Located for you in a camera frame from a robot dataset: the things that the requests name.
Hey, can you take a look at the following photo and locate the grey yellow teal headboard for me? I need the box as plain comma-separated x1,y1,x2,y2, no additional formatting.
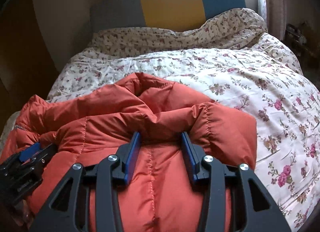
91,0,244,34

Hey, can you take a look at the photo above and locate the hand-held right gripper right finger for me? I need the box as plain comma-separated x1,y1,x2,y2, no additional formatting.
181,131,292,232

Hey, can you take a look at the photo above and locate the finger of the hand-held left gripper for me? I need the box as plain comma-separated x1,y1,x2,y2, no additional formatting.
19,143,58,170

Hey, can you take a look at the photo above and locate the brown wooden wardrobe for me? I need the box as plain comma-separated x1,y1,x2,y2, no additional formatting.
0,0,60,132

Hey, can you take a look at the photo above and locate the cluttered desk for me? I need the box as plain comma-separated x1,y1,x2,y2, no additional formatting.
284,21,320,79

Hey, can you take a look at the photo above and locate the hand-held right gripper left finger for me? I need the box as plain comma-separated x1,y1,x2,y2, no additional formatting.
29,131,143,232

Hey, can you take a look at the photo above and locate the small-flowered folded quilt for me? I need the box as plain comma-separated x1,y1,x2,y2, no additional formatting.
87,8,268,54

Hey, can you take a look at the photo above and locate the orange down jacket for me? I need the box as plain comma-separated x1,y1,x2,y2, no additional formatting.
0,72,258,232

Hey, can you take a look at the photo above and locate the pink-flowered bed cover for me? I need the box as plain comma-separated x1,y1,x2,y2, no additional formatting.
46,32,320,232

